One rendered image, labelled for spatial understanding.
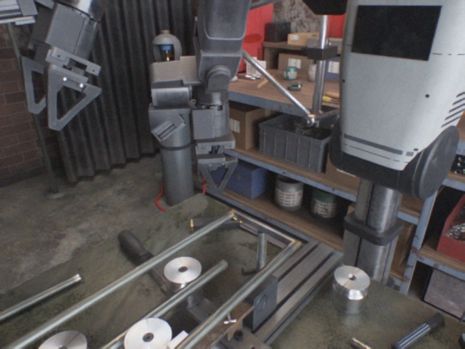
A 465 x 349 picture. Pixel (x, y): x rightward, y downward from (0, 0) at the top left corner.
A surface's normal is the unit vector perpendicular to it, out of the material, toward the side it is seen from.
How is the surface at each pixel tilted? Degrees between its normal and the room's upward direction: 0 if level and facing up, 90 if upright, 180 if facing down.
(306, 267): 0
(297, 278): 0
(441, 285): 90
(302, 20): 90
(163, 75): 41
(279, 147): 90
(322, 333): 0
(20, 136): 90
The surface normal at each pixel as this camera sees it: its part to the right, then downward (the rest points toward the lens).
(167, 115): 0.14, 0.45
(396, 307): 0.00, -0.89
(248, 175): -0.68, 0.34
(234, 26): 0.24, 0.82
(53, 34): 0.66, 0.34
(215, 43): 0.11, 0.92
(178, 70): 0.04, -0.38
